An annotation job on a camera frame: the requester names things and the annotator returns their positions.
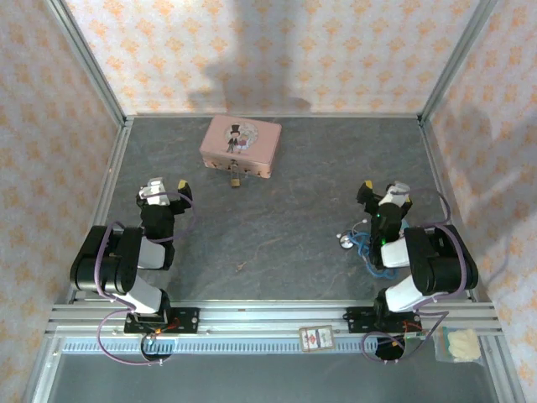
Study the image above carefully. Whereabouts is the aluminium mounting rail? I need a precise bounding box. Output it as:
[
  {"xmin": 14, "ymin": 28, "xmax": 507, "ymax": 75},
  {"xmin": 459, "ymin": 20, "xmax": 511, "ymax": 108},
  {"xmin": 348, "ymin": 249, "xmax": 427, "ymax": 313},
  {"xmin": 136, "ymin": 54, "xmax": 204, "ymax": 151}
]
[{"xmin": 44, "ymin": 298, "xmax": 503, "ymax": 338}]

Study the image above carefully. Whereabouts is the small printed card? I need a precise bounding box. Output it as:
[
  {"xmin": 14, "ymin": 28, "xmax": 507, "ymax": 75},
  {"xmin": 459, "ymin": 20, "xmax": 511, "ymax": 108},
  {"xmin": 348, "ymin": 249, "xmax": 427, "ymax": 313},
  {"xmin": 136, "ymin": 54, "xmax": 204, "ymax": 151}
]
[{"xmin": 298, "ymin": 325, "xmax": 336, "ymax": 352}]

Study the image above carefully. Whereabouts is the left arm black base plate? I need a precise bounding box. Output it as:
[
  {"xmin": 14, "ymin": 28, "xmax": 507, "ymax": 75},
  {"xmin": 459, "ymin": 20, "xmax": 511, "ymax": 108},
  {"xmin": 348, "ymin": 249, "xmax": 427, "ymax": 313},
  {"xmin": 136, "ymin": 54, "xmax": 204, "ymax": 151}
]
[{"xmin": 124, "ymin": 306, "xmax": 201, "ymax": 336}]

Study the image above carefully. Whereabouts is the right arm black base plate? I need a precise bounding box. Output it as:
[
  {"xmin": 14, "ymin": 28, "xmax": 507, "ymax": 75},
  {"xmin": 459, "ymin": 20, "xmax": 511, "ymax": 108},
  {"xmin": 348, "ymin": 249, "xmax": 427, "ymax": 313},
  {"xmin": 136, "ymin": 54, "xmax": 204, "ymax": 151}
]
[{"xmin": 344, "ymin": 306, "xmax": 425, "ymax": 335}]

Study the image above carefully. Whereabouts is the blue stethoscope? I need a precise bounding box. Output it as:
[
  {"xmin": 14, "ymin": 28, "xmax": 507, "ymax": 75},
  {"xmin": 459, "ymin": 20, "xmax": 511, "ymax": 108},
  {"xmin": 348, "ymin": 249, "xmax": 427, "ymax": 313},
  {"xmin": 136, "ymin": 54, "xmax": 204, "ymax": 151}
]
[{"xmin": 336, "ymin": 217, "xmax": 399, "ymax": 279}]

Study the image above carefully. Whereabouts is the slotted grey cable duct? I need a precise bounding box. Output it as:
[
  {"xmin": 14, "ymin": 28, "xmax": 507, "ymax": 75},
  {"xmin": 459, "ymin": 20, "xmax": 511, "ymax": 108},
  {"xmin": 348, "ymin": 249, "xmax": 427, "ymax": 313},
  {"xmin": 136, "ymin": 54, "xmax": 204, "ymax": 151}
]
[{"xmin": 60, "ymin": 338, "xmax": 488, "ymax": 355}]

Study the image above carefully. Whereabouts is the aluminium corner post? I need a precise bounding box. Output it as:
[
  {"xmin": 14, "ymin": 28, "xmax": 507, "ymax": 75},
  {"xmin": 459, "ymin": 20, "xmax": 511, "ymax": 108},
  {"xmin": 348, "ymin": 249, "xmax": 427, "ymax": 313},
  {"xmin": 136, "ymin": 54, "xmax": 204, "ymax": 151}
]
[
  {"xmin": 418, "ymin": 0, "xmax": 500, "ymax": 123},
  {"xmin": 44, "ymin": 0, "xmax": 128, "ymax": 123}
]

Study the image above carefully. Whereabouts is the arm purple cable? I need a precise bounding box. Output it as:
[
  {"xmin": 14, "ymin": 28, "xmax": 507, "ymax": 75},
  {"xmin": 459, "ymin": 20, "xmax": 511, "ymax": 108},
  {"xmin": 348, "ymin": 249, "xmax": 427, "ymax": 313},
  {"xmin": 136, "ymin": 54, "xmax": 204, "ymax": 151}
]
[
  {"xmin": 95, "ymin": 191, "xmax": 199, "ymax": 367},
  {"xmin": 361, "ymin": 188, "xmax": 467, "ymax": 364}
]

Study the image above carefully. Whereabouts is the pink illustrated tin box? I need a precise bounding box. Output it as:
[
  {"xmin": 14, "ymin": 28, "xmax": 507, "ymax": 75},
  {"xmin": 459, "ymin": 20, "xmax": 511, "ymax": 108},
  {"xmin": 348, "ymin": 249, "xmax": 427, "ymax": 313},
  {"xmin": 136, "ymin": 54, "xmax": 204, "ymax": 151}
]
[{"xmin": 199, "ymin": 115, "xmax": 283, "ymax": 179}]

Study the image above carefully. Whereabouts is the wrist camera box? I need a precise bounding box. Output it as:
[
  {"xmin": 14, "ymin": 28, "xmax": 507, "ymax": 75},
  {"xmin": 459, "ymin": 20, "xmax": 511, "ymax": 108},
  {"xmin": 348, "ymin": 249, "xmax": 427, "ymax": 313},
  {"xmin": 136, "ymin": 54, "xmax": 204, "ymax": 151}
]
[
  {"xmin": 379, "ymin": 181, "xmax": 410, "ymax": 207},
  {"xmin": 137, "ymin": 176, "xmax": 173, "ymax": 207}
]

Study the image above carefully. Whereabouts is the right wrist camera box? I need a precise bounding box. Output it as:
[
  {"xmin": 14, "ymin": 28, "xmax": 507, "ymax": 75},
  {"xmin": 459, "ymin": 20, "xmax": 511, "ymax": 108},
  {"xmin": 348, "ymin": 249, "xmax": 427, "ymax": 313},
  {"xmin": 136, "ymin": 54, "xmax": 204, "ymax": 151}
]
[{"xmin": 379, "ymin": 181, "xmax": 410, "ymax": 207}]

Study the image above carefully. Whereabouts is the aluminium side rail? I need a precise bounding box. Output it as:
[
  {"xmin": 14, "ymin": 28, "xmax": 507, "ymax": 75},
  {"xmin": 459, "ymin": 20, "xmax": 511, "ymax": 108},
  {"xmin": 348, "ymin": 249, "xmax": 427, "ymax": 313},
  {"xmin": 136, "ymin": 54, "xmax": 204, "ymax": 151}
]
[{"xmin": 86, "ymin": 117, "xmax": 134, "ymax": 236}]

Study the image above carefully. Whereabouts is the clear bag with white gloves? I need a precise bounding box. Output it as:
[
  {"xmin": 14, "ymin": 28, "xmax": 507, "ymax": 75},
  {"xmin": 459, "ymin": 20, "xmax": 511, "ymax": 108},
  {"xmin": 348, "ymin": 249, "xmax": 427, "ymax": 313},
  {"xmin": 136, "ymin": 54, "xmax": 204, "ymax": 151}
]
[{"xmin": 434, "ymin": 327, "xmax": 482, "ymax": 364}]

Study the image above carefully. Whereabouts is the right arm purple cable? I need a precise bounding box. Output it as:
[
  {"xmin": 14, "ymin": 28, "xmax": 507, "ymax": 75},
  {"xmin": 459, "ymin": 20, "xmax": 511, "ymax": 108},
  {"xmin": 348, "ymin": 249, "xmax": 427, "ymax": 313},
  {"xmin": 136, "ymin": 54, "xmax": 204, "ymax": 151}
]
[{"xmin": 361, "ymin": 188, "xmax": 467, "ymax": 364}]

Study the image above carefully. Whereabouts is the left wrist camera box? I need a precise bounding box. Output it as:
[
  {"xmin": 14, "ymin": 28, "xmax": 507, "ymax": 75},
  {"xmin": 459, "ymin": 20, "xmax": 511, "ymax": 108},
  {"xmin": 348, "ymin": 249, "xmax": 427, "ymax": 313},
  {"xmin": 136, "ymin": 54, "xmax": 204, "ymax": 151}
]
[{"xmin": 137, "ymin": 176, "xmax": 173, "ymax": 207}]

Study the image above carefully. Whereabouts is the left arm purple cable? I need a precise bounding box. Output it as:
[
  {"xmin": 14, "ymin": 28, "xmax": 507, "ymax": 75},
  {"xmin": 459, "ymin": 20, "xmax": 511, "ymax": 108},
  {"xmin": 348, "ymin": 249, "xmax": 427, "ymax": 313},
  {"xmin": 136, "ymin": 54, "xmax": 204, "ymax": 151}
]
[{"xmin": 95, "ymin": 191, "xmax": 199, "ymax": 367}]

